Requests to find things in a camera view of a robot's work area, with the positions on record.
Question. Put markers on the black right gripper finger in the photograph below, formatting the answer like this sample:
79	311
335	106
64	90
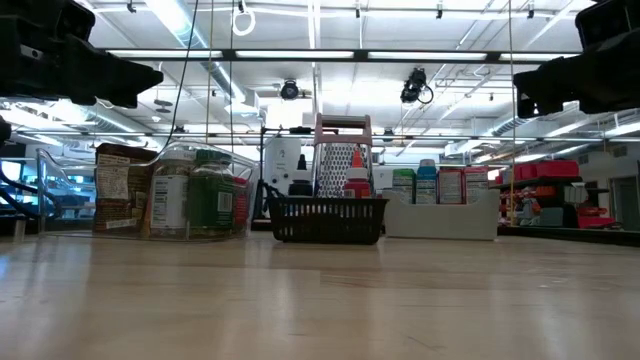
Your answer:
555	87

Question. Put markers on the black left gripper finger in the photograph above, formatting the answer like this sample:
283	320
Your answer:
115	77

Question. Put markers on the clear plastic container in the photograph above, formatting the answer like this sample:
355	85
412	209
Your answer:
65	190

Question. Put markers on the white lid spice jar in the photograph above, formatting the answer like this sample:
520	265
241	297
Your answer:
170	200

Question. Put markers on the orange spice jar black lid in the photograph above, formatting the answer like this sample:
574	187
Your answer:
146	225

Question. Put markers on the green lid spice jar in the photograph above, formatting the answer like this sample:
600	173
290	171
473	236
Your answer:
212	200

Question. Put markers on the blue Rice Krispies cereal box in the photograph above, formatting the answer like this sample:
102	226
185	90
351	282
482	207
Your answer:
427	185

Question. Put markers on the grey plastic bin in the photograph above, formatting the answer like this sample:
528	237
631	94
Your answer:
440	220

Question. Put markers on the red lid spice tin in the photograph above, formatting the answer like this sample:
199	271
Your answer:
242	205

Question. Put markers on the green Apple Jacks cereal box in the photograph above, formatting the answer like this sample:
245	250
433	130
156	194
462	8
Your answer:
404	187

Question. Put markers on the large red food colouring bottle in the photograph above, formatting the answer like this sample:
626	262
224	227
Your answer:
357	186

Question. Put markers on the black plastic basket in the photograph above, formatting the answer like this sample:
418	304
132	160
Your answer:
327	220

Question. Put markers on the red storage bin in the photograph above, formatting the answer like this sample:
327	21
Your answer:
545	169

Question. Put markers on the black storage shelf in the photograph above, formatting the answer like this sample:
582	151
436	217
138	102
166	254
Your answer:
550	200

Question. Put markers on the pink metal box grater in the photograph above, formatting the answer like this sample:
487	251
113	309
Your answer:
335	165

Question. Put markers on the black overhead rig frame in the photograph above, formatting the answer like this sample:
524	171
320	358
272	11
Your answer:
228	54

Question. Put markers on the black aluminium table frame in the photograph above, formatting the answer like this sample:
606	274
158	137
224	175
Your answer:
575	235

